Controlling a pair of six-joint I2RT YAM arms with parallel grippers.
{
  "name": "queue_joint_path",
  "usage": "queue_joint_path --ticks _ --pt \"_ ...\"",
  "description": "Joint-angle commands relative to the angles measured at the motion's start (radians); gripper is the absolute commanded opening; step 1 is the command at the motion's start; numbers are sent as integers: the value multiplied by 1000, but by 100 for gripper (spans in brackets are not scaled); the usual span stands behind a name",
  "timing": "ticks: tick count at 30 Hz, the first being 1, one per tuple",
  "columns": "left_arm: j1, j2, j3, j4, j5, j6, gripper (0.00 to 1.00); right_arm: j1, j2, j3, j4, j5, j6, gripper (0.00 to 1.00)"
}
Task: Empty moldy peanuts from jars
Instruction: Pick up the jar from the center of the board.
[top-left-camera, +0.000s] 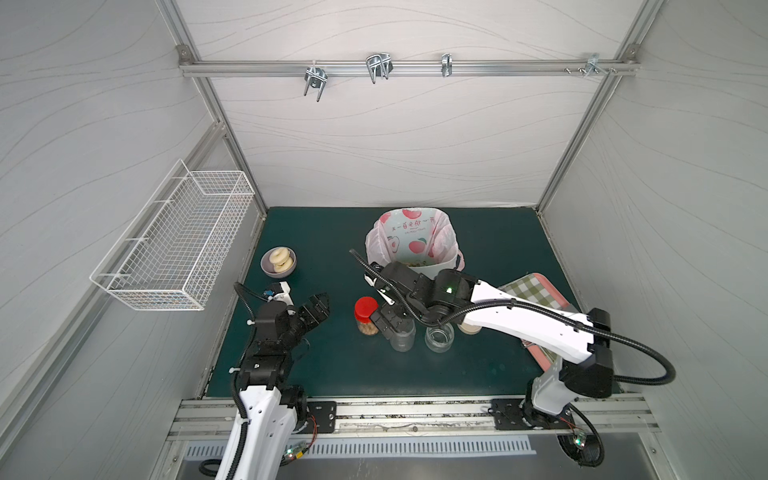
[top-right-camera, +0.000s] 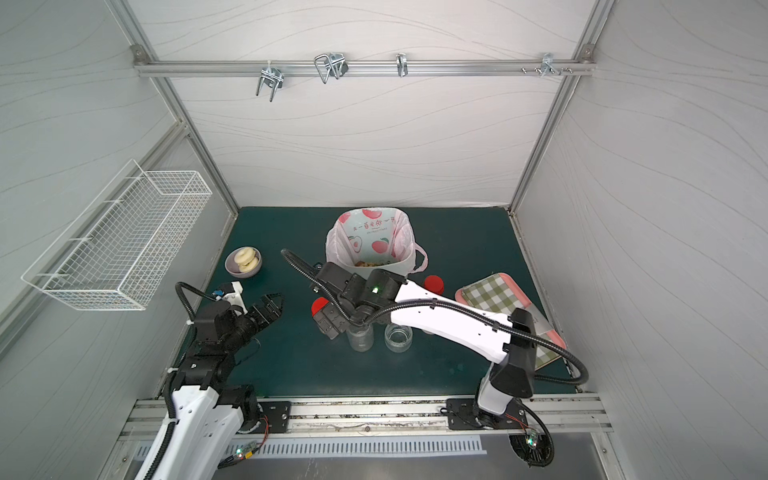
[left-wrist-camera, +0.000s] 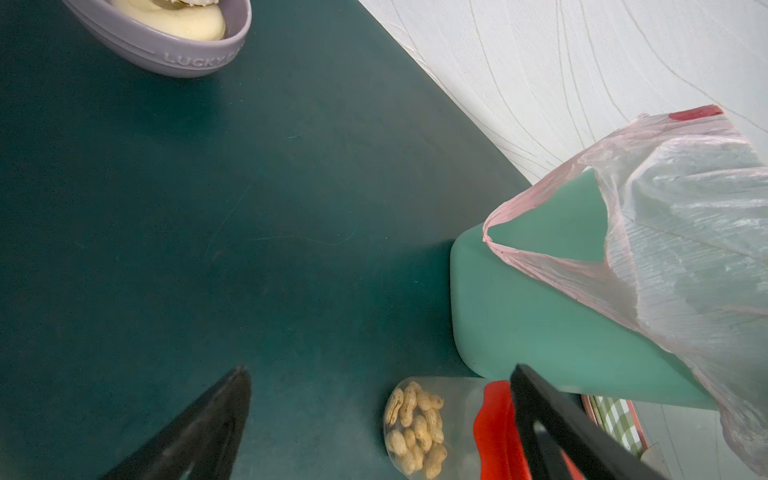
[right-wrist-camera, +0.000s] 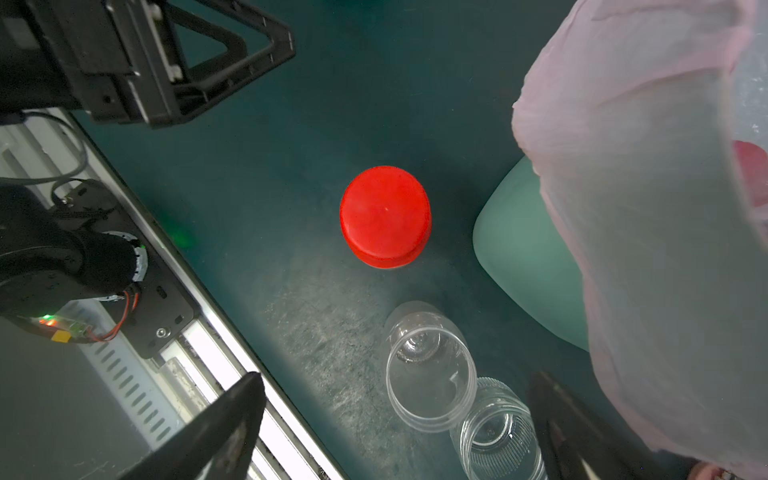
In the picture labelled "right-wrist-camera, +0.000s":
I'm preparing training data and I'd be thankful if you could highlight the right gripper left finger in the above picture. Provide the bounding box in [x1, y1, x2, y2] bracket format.
[123, 372, 267, 480]

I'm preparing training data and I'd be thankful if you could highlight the mint green trash bin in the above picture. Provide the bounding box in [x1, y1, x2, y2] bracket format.
[473, 157, 589, 351]

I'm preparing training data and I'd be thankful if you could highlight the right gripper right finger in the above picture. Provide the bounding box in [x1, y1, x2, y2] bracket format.
[527, 372, 666, 479]

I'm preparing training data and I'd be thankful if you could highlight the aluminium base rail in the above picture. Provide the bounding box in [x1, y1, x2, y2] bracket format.
[0, 107, 349, 480]

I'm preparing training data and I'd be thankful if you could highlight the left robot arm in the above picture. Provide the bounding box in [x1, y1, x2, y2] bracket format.
[1, 1, 296, 344]

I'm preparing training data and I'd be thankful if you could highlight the beige lid glass peanut jar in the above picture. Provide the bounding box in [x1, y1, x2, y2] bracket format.
[450, 377, 547, 480]

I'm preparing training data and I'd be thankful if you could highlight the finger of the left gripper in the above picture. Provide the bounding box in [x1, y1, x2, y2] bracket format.
[159, 1, 296, 117]

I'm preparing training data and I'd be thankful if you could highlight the red lid peanut jar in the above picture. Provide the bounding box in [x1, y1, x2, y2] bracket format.
[339, 166, 432, 269]
[378, 301, 478, 433]

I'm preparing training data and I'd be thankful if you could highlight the white vent strip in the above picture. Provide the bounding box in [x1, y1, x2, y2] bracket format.
[77, 334, 185, 449]

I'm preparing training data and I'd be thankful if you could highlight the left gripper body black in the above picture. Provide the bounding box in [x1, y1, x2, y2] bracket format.
[1, 1, 180, 127]

